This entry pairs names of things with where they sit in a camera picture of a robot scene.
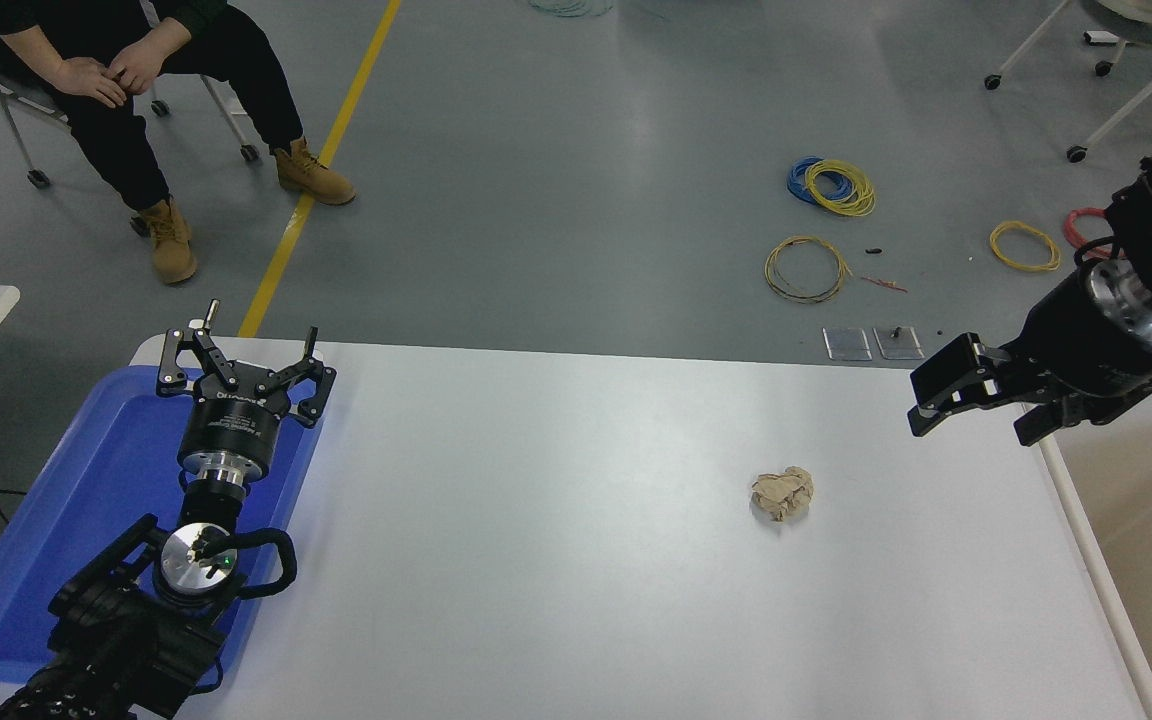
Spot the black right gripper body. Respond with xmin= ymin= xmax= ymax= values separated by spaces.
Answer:
xmin=1001 ymin=265 xmax=1152 ymax=426

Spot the thick yellow wire coil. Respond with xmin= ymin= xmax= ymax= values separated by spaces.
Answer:
xmin=804 ymin=160 xmax=877 ymax=218

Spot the tan paper ball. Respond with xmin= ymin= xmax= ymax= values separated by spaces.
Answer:
xmin=750 ymin=465 xmax=815 ymax=523

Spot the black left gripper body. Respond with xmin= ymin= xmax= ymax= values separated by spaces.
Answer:
xmin=179 ymin=372 xmax=289 ymax=467

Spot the clear plastic plate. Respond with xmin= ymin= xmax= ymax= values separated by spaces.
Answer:
xmin=823 ymin=327 xmax=873 ymax=361
xmin=874 ymin=326 xmax=925 ymax=360

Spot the white wheeled chair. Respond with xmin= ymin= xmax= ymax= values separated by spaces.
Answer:
xmin=984 ymin=0 xmax=1152 ymax=164

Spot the person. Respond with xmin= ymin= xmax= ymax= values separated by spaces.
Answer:
xmin=0 ymin=0 xmax=357 ymax=286

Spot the blue wire coil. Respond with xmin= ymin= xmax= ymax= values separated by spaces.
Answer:
xmin=787 ymin=157 xmax=852 ymax=208

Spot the teal cable coil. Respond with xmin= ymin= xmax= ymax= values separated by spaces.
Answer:
xmin=526 ymin=0 xmax=617 ymax=19

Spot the grey metal wheeled chair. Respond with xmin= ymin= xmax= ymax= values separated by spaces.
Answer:
xmin=0 ymin=10 xmax=262 ymax=191

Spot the red wire coil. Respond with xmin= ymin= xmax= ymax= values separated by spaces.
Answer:
xmin=1064 ymin=207 xmax=1115 ymax=251

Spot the person's left hand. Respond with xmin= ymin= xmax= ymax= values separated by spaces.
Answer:
xmin=108 ymin=36 xmax=174 ymax=97

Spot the yellow and dark wire coil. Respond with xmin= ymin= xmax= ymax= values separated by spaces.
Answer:
xmin=764 ymin=235 xmax=852 ymax=304

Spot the blue plastic tray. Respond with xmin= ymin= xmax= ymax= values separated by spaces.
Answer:
xmin=0 ymin=365 xmax=327 ymax=686

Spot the person's right hand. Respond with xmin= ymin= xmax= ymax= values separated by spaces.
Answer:
xmin=51 ymin=55 xmax=130 ymax=110

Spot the small yellow wire coil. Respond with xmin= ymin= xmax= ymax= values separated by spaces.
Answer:
xmin=989 ymin=220 xmax=1063 ymax=273

